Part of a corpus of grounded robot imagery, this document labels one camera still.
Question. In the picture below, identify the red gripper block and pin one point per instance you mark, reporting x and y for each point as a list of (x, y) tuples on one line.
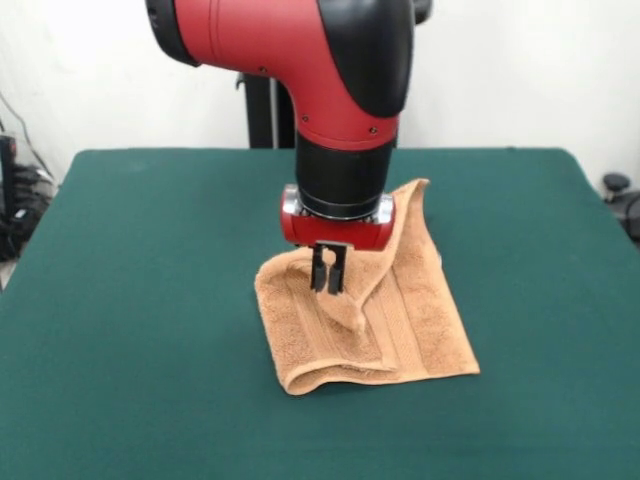
[(340, 235)]

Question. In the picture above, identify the tan terry towel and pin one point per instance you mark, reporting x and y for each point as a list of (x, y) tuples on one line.
[(425, 320)]

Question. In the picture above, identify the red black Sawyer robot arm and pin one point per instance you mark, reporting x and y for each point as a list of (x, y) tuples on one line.
[(250, 35)]

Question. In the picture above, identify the dark green table cloth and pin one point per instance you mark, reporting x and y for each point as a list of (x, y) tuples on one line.
[(150, 300)]

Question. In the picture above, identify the black box with red light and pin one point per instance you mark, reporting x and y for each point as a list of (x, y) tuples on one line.
[(7, 170)]

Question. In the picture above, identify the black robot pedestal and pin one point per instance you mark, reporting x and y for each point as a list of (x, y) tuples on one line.
[(260, 120)]

